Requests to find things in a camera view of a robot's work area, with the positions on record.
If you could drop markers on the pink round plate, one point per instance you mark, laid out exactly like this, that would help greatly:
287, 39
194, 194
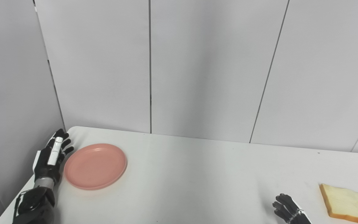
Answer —
95, 166

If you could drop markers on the slice of white bread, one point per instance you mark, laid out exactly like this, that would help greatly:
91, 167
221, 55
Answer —
346, 203

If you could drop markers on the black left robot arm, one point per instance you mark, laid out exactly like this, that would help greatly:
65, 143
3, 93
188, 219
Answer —
37, 205

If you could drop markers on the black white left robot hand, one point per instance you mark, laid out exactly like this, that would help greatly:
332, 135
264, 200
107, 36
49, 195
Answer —
47, 165

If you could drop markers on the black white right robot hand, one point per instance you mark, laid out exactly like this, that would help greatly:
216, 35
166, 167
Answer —
291, 211

